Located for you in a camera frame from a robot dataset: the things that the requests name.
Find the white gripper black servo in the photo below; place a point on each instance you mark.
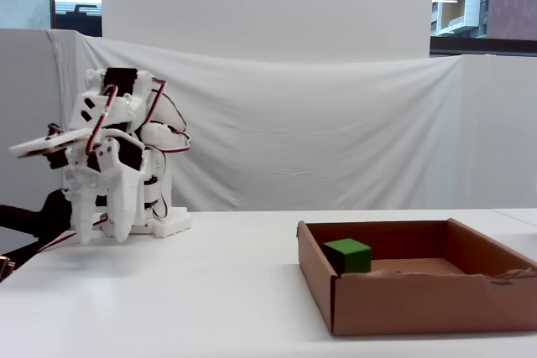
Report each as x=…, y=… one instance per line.
x=122, y=190

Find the green cube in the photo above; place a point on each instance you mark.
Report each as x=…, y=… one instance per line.
x=352, y=257

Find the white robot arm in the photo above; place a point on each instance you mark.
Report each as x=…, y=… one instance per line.
x=161, y=136

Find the brown cardboard box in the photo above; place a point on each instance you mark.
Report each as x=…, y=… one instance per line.
x=411, y=307

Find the black table clamp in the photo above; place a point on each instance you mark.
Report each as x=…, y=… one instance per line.
x=50, y=211

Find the white backdrop cloth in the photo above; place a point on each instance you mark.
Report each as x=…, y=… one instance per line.
x=314, y=123

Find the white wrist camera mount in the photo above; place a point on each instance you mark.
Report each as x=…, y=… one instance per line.
x=50, y=142

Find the dark window rail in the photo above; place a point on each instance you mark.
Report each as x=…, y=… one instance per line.
x=482, y=45

